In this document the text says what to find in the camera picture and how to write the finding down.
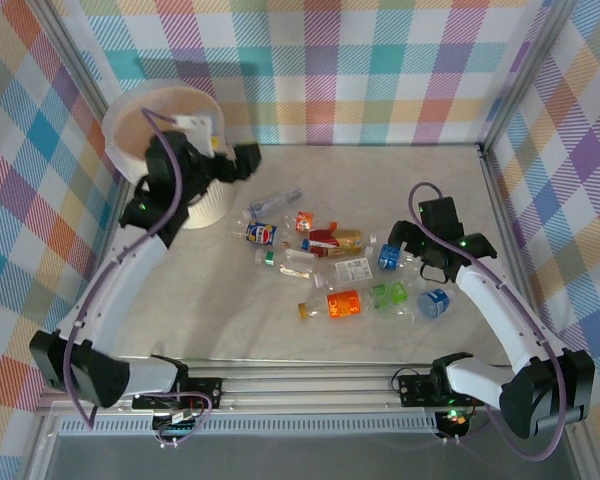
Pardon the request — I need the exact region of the grey slotted cable duct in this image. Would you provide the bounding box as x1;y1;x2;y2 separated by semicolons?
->
54;417;444;437

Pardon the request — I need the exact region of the orange NFC juice bottle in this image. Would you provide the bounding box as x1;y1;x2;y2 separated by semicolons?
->
297;288;370;322

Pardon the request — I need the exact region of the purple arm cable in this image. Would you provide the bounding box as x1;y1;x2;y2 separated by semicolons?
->
62;106;214;432
408;182;566;461

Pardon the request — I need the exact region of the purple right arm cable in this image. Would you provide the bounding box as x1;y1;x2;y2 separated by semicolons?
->
408;182;566;461

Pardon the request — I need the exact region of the white ribbed plastic bin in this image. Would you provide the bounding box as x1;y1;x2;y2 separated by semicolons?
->
101;85;230;230

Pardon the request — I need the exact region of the clear bottle with green label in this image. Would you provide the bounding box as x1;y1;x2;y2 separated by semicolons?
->
252;248;324;282

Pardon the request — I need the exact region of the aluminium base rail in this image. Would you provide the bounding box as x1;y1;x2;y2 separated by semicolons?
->
34;357;589;419

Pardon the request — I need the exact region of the grey metal shelf panel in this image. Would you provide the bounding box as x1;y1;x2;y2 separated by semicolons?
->
27;432;594;480

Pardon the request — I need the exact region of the translucent bin liner bag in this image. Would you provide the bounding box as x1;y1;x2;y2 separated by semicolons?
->
101;85;226;184

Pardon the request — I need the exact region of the clear bottle with white label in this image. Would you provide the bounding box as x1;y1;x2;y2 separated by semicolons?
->
312;256;379;291

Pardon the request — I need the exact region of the Pepsi label plastic bottle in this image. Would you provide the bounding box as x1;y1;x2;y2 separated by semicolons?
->
229;217;312;251

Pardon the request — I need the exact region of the plaid backdrop cloth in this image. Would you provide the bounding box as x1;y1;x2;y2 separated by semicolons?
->
54;0;561;147
487;0;600;480
0;0;124;480

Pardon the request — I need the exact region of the aluminium table side rail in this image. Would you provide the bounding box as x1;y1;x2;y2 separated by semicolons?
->
478;143;589;381

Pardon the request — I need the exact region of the control board with wires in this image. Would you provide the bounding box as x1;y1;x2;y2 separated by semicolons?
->
152;407;204;449
437;407;474;444

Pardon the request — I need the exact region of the thin black cable loop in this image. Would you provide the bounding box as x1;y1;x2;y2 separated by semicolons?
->
418;259;456;285

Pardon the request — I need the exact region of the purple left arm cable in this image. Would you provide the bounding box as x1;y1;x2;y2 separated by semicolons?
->
62;106;214;432

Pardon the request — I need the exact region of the blue label water bottle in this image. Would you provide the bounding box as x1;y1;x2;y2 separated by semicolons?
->
367;232;424;272
415;287;457;321

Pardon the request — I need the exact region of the green label plastic bottle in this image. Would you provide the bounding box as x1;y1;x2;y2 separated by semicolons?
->
364;279;417;319

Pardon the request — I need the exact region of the clear bottle with white cap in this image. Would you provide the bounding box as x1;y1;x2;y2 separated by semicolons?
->
248;188;305;217

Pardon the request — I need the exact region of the aluminium frame post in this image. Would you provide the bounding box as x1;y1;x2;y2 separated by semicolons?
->
38;0;112;114
477;0;579;151

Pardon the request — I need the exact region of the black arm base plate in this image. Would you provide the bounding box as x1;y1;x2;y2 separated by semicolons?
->
132;377;225;412
397;372;490;409

